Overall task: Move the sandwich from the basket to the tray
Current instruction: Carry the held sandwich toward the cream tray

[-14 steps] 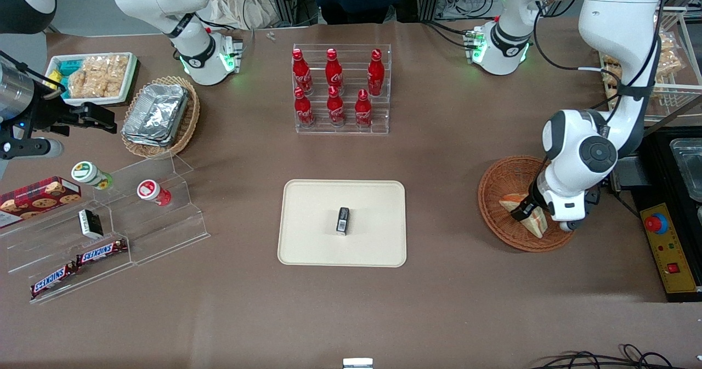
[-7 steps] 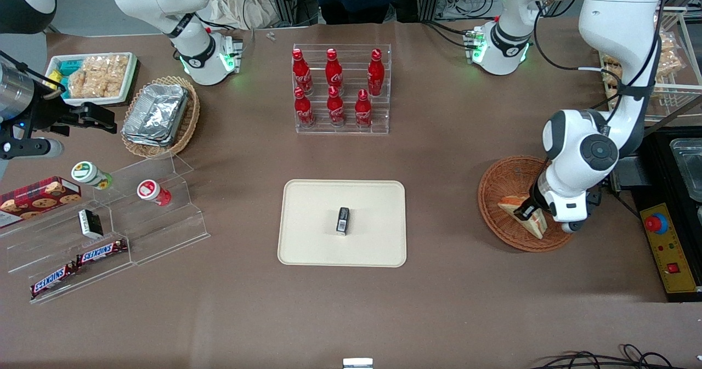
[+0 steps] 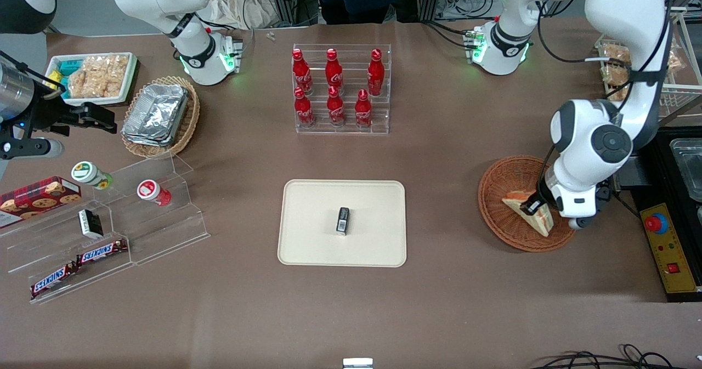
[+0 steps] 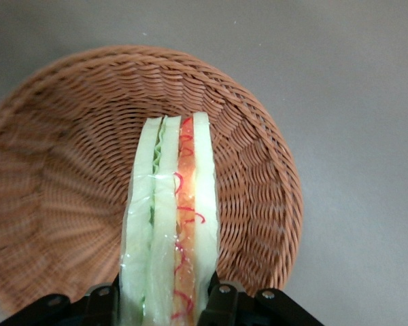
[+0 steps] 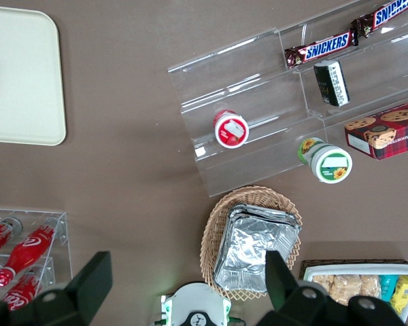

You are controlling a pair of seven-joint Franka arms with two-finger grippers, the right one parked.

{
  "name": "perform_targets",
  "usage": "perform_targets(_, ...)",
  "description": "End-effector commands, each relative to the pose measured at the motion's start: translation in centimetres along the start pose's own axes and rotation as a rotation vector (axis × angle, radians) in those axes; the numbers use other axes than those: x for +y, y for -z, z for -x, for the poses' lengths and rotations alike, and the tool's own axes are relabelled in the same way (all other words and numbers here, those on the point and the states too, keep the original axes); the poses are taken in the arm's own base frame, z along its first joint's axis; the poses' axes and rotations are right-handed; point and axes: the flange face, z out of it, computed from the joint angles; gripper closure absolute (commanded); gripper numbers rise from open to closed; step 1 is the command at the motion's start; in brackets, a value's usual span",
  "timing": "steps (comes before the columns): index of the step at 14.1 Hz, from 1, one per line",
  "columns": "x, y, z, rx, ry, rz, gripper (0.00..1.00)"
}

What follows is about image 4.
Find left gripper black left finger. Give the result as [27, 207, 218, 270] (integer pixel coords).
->
[6, 280, 122, 326]

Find brown wicker basket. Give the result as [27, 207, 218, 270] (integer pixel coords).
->
[0, 45, 305, 315]

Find triangle sandwich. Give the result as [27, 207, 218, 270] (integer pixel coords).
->
[117, 111, 221, 326]

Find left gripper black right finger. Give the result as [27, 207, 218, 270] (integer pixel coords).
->
[197, 273, 324, 326]

